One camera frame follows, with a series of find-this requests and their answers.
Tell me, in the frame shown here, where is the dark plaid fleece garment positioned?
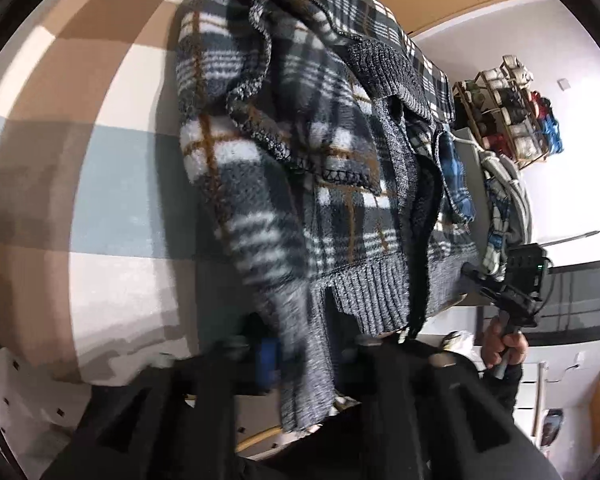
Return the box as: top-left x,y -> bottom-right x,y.
175,0 -> 478,431

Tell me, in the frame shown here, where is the person right hand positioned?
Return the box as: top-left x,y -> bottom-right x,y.
481,318 -> 529,370

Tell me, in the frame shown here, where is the checkered bed sheet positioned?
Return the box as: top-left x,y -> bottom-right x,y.
0,0 -> 217,386

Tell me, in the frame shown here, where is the wooden shoe rack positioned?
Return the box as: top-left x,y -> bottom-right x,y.
453,54 -> 564,168

